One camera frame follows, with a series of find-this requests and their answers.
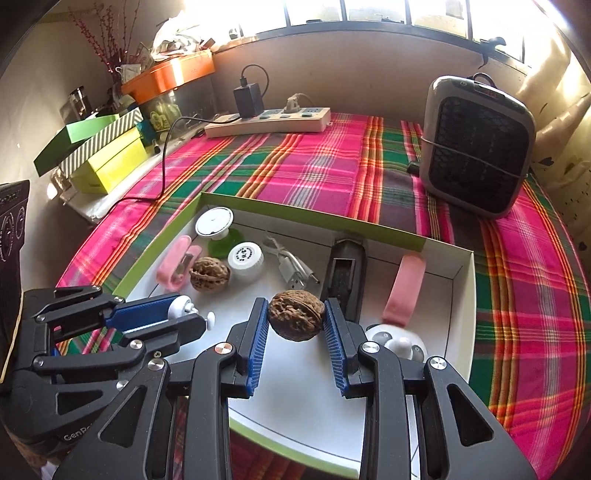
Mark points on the walnut with holes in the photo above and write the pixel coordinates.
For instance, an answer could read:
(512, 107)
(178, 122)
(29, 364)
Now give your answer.
(210, 274)

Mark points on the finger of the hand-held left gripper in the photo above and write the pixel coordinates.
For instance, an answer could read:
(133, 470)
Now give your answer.
(138, 314)
(175, 332)

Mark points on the pink green plaid blanket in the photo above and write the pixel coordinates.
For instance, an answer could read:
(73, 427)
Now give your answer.
(300, 161)

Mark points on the green white round stand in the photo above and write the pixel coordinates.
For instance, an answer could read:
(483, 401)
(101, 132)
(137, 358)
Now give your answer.
(213, 221)

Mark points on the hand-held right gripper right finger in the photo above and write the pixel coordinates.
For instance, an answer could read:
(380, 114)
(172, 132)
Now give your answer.
(334, 350)

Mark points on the small white egg-shaped gadget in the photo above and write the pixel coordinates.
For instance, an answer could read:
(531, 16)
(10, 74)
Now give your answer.
(182, 307)

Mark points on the glass jar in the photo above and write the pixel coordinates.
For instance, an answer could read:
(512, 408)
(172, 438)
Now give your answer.
(161, 115)

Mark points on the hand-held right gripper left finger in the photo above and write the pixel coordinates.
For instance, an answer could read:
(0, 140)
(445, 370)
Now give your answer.
(258, 350)

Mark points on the pile of paper clutter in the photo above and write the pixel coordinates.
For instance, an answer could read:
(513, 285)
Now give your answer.
(175, 39)

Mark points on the red flower branches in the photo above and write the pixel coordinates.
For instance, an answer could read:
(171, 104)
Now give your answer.
(106, 46)

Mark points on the black charger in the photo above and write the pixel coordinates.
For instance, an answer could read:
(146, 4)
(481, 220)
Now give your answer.
(248, 99)

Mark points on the round brown walnut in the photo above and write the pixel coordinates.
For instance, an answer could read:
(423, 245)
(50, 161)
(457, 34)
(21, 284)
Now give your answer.
(295, 316)

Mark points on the white round face gadget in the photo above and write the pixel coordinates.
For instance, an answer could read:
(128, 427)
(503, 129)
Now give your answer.
(392, 337)

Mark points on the orange box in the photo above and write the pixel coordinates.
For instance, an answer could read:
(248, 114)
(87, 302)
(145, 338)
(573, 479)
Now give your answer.
(171, 76)

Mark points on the small pink clip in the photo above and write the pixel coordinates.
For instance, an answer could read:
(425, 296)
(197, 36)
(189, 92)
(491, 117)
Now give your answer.
(404, 290)

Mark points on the black battery device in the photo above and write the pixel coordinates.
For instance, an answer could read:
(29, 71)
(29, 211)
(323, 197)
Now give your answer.
(344, 277)

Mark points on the cream heart-print curtain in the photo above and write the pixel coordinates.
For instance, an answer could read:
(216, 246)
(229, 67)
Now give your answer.
(563, 115)

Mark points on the white round jar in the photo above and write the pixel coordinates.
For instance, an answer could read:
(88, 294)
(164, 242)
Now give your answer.
(244, 256)

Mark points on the striped box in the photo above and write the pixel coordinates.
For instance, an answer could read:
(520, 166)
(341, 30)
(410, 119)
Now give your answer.
(101, 138)

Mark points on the white plug adapter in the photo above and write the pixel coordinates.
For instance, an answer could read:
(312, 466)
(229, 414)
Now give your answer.
(292, 104)

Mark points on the large pink clip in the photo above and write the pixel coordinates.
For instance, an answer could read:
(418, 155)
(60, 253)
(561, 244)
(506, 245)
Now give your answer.
(171, 265)

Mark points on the grey desk heater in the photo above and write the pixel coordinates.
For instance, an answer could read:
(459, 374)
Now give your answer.
(475, 143)

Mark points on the green cardboard box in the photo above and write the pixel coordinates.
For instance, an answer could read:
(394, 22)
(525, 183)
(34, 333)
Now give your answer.
(295, 406)

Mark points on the barred window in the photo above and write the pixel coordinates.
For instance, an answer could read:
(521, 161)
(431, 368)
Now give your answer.
(369, 11)

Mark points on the beige power strip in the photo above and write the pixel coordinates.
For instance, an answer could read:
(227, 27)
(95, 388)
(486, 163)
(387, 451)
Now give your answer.
(277, 121)

